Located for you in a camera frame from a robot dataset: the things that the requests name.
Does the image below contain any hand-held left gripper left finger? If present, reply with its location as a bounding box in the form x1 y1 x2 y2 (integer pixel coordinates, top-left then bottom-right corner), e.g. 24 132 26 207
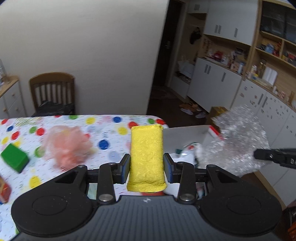
54 153 132 205

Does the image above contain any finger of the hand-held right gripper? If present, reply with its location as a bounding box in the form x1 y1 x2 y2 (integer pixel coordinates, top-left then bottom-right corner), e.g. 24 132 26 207
253 148 296 169

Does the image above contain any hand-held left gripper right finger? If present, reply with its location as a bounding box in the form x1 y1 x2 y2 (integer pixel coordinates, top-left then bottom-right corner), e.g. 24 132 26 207
163 152 242 205

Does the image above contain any yellow sponge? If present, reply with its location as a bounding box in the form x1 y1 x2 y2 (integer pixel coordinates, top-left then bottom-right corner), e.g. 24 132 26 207
127 124 167 193

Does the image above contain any printed apron green ribbon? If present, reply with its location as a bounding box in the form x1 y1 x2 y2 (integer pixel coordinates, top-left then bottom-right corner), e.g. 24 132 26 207
174 142 204 167

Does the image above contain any red cardboard box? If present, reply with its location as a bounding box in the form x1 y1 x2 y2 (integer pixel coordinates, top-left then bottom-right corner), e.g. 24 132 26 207
163 125 225 201

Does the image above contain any clear bubble wrap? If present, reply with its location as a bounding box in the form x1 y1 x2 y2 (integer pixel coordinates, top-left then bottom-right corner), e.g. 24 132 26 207
199 104 270 178

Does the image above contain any balloon print tablecloth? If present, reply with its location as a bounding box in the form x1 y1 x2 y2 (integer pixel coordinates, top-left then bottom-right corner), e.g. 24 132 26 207
0 114 169 241

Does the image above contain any pink mesh bath pouf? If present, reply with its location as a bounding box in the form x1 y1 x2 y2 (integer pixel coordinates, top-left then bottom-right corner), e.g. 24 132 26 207
42 125 94 172

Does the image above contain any pile of shoes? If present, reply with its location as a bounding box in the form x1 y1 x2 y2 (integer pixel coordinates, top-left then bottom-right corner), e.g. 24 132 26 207
179 102 208 118

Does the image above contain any brown cardboard box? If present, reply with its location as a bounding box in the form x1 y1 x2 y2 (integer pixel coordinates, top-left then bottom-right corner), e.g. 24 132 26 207
209 107 228 126

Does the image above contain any wooden open shelf unit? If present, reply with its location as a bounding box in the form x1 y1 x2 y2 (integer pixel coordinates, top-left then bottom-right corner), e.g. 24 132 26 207
245 0 296 106

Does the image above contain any white base cabinet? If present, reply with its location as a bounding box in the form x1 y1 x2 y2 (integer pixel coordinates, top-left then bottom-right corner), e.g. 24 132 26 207
187 57 296 207

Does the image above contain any white plastic bag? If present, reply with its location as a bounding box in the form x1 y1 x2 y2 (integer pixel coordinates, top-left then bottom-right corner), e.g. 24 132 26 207
178 60 195 79

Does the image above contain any green square box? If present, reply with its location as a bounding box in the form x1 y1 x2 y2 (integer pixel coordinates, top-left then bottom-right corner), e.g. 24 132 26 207
1 143 30 174

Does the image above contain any row of countertop boxes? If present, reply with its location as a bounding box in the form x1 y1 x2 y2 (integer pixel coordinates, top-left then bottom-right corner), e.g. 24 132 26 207
205 45 248 75

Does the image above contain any wooden chair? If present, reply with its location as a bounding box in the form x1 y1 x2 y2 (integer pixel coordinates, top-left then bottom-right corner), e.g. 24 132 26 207
29 72 75 116

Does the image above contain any dark wooden door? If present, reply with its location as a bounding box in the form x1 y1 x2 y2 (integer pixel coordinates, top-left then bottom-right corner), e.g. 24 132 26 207
159 2 185 86

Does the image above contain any white drawer cabinet wooden top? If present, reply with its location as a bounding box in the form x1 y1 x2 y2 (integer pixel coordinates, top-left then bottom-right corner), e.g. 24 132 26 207
0 76 26 119

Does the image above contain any black hanging bag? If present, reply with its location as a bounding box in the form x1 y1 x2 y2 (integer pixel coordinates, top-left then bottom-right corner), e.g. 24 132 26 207
190 27 200 44

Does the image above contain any white wall cabinet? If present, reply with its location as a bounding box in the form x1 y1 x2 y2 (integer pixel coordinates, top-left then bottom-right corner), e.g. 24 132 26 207
203 0 258 45

